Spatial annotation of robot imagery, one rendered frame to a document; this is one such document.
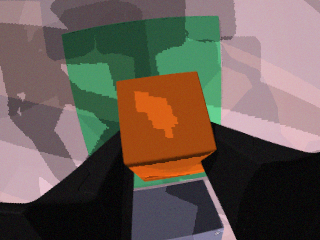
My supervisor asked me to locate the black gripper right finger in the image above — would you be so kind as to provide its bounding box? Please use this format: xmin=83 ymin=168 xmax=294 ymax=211
xmin=200 ymin=121 xmax=320 ymax=240

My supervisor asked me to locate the orange block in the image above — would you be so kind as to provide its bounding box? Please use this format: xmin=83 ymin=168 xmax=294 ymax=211
xmin=116 ymin=72 xmax=217 ymax=183

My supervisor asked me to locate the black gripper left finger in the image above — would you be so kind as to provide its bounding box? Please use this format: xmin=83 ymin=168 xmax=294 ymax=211
xmin=0 ymin=129 xmax=135 ymax=240

